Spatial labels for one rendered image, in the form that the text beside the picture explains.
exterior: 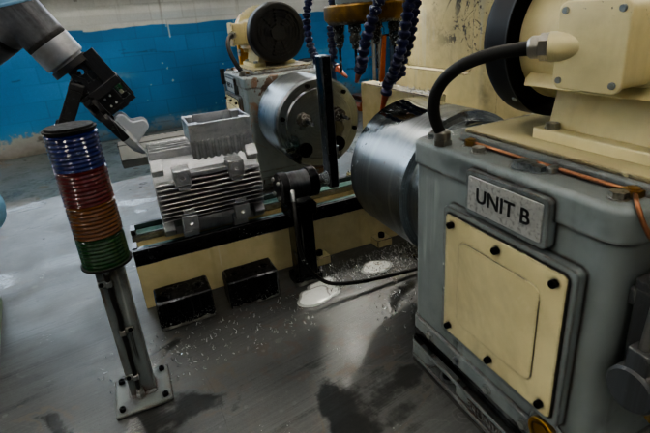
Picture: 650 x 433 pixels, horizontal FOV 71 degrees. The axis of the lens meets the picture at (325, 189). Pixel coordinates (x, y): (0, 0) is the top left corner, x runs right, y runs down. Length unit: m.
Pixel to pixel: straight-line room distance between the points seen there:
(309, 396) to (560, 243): 0.43
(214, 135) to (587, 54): 0.65
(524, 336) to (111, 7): 6.18
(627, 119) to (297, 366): 0.56
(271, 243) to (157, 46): 5.65
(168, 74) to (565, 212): 6.27
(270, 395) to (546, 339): 0.41
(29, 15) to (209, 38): 5.82
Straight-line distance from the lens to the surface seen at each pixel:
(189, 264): 0.96
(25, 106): 6.38
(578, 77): 0.46
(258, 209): 0.94
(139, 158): 1.14
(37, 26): 0.95
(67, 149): 0.61
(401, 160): 0.70
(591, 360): 0.51
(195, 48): 6.65
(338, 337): 0.82
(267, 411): 0.72
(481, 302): 0.57
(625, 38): 0.44
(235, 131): 0.91
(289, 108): 1.22
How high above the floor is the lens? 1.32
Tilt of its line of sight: 21 degrees down
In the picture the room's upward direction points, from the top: 5 degrees counter-clockwise
